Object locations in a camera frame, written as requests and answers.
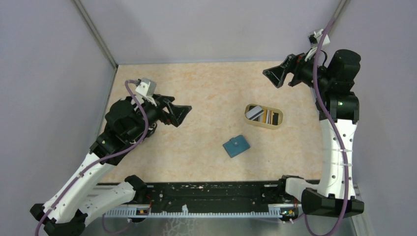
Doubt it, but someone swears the blue card holder wallet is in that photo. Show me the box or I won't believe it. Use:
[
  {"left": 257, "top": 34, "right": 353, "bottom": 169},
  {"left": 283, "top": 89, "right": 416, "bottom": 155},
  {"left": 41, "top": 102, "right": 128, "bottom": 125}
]
[{"left": 223, "top": 135, "right": 251, "bottom": 158}]

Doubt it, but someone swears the credit cards stack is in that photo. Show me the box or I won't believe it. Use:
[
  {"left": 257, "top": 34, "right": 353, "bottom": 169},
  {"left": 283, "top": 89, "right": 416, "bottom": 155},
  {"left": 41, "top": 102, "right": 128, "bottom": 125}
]
[{"left": 245, "top": 107, "right": 279, "bottom": 126}]

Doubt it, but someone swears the white magnetic stripe card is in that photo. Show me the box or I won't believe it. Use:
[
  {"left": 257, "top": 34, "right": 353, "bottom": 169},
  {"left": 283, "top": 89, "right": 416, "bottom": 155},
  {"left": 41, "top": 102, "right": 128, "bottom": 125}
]
[{"left": 245, "top": 105, "right": 265, "bottom": 120}]

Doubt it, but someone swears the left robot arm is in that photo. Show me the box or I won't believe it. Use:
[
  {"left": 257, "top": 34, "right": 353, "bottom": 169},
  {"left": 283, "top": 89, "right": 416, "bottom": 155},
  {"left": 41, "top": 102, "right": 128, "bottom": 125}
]
[{"left": 30, "top": 94, "right": 192, "bottom": 236}]

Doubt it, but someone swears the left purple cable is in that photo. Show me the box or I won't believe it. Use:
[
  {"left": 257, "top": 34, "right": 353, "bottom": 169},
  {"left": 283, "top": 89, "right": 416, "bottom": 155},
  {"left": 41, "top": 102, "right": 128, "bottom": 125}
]
[{"left": 34, "top": 80, "right": 150, "bottom": 236}]

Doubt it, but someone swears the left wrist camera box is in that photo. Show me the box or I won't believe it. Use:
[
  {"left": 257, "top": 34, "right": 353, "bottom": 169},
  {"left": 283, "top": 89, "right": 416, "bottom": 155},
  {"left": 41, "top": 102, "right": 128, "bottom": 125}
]
[{"left": 135, "top": 78, "right": 157, "bottom": 97}]

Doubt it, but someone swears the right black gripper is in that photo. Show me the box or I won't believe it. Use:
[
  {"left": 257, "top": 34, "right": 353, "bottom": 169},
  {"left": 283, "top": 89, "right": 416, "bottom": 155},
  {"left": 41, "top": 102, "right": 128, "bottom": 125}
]
[{"left": 263, "top": 47, "right": 331, "bottom": 91}]

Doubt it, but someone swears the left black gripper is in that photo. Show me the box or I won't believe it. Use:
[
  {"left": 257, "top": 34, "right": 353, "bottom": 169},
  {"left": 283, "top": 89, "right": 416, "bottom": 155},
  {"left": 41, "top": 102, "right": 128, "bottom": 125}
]
[{"left": 126, "top": 93, "right": 192, "bottom": 141}]

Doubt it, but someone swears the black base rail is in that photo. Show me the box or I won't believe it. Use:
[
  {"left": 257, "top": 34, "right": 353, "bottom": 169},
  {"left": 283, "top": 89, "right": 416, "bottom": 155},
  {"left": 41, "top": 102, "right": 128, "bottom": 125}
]
[{"left": 105, "top": 180, "right": 301, "bottom": 221}]

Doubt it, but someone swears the cream oval card tray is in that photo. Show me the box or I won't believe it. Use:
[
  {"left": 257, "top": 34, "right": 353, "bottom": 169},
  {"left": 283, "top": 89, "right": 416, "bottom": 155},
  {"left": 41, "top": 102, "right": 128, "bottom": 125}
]
[{"left": 244, "top": 104, "right": 284, "bottom": 130}]

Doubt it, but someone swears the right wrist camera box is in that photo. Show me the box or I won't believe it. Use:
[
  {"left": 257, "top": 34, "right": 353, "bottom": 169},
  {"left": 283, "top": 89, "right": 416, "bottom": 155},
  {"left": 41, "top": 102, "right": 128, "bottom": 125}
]
[{"left": 308, "top": 29, "right": 330, "bottom": 48}]

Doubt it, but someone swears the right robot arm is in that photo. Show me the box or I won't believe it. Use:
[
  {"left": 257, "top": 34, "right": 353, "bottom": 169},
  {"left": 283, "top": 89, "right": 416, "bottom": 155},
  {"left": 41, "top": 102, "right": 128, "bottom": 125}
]
[{"left": 263, "top": 49, "right": 364, "bottom": 218}]

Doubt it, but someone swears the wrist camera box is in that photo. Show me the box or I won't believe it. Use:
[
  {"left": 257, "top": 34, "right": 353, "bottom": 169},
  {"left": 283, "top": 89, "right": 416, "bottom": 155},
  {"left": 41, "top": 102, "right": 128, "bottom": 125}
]
[
  {"left": 135, "top": 78, "right": 157, "bottom": 97},
  {"left": 308, "top": 29, "right": 330, "bottom": 48}
]

